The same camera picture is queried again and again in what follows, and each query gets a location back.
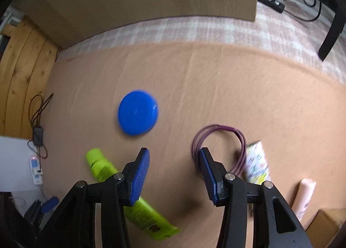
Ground black power strip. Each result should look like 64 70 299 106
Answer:
257 0 286 13

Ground cardboard box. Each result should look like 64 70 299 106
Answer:
304 209 344 248

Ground grey power adapter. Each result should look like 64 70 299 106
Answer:
32 126 44 146

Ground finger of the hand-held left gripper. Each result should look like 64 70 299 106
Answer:
40 196 60 213
24 200 42 228

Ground purple hair ties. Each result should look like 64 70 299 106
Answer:
191 124 247 175

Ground brown blanket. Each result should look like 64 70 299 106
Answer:
40 40 346 248

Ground pink small bottle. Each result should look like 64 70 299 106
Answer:
293 178 317 221

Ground plaid blanket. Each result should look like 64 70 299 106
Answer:
55 0 346 84

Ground black cable with adapter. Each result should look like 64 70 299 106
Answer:
28 93 54 159

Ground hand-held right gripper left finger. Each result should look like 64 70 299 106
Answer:
40 148 150 248

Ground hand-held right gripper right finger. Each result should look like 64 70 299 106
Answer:
198 148 311 248

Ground white side table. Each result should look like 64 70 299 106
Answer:
0 136 42 192

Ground white small device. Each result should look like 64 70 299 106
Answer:
27 140 45 186

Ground patterned tissue pack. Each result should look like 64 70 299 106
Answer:
238 141 271 186

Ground blue round lid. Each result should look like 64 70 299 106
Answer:
117 90 159 137

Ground green tube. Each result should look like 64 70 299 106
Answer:
86 149 181 241

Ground wooden headboard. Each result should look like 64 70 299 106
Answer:
0 14 62 139

